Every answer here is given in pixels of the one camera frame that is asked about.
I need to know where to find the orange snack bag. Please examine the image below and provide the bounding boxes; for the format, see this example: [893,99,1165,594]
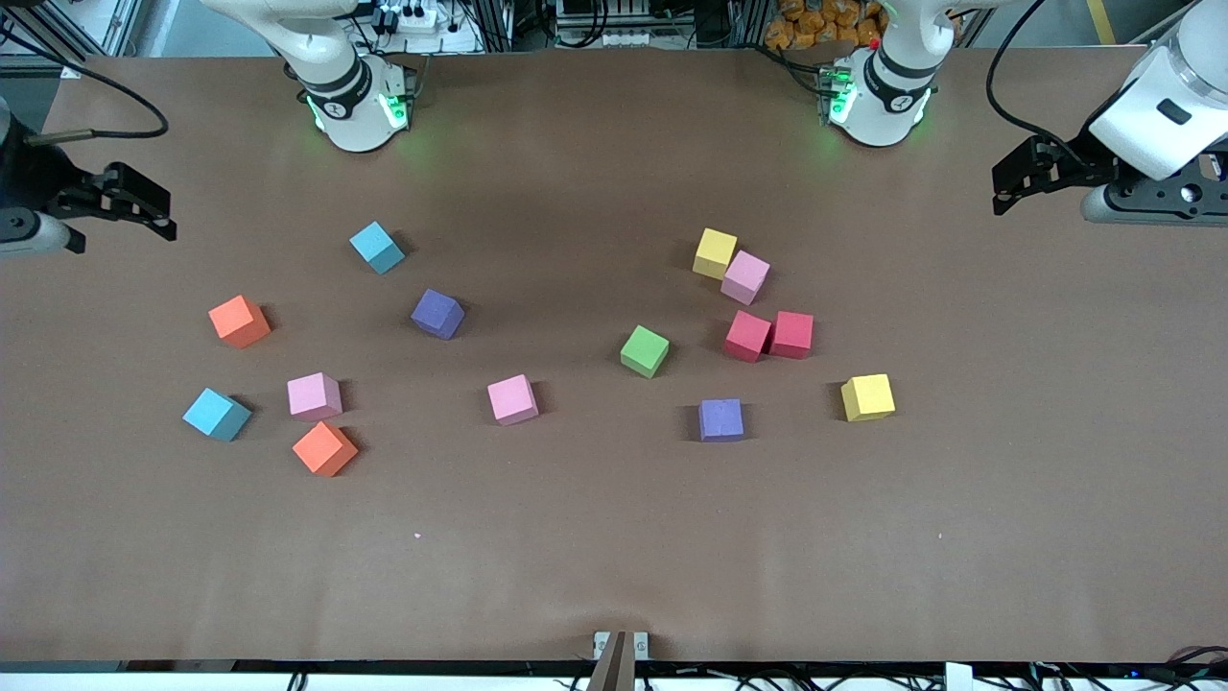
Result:
[765,0,888,51]

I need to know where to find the white power strip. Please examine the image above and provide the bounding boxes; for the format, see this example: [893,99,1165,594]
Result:
[369,0,481,54]

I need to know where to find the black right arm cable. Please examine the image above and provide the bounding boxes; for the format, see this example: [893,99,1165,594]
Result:
[0,19,171,145]

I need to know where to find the aluminium frame rail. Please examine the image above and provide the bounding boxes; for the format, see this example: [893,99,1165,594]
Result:
[0,0,145,80]

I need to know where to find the red foam cube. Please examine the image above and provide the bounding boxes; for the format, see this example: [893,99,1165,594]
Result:
[768,311,815,361]
[723,309,773,364]

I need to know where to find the teal foam cube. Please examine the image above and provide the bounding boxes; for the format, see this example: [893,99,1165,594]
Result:
[182,388,253,442]
[348,221,407,276]

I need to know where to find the orange foam cube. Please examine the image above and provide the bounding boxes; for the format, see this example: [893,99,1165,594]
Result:
[292,420,360,479]
[208,295,272,349]

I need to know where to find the purple foam cube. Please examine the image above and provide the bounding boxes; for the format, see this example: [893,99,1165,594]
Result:
[698,398,746,443]
[411,288,466,341]

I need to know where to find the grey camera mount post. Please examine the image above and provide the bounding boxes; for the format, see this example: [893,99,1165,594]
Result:
[585,629,651,691]

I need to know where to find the yellow foam cube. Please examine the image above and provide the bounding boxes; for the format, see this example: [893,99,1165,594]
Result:
[841,373,897,423]
[693,227,740,281]

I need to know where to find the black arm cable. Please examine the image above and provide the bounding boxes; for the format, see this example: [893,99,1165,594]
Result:
[985,0,1090,159]
[0,19,171,145]

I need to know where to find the green foam cube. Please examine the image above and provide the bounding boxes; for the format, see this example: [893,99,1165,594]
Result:
[620,324,672,379]

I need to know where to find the light pink foam cube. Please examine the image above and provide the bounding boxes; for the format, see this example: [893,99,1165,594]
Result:
[720,250,771,306]
[486,373,540,427]
[287,372,343,423]

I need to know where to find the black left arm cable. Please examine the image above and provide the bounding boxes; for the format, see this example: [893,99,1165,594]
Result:
[985,0,1090,159]

